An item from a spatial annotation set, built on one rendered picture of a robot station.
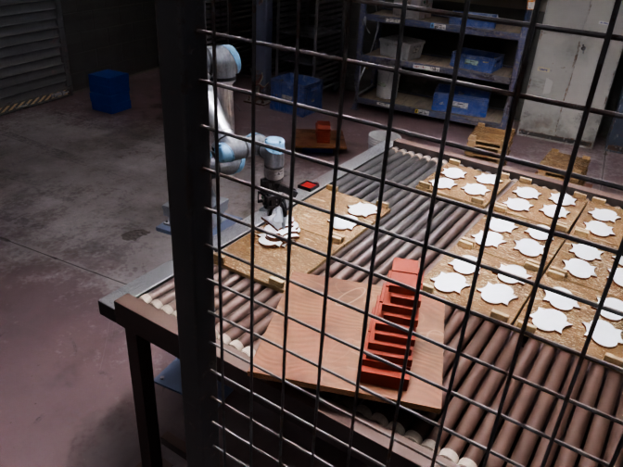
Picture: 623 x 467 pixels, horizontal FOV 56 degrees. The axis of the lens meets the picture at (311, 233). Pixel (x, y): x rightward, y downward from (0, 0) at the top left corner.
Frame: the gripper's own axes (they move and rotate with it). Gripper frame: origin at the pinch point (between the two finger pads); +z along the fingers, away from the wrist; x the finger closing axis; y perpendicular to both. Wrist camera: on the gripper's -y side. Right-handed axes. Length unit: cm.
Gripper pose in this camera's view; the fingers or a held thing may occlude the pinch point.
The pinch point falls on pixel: (277, 221)
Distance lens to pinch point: 235.8
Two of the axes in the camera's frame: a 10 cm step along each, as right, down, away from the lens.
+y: -8.1, 2.4, -5.3
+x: 5.8, 4.2, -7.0
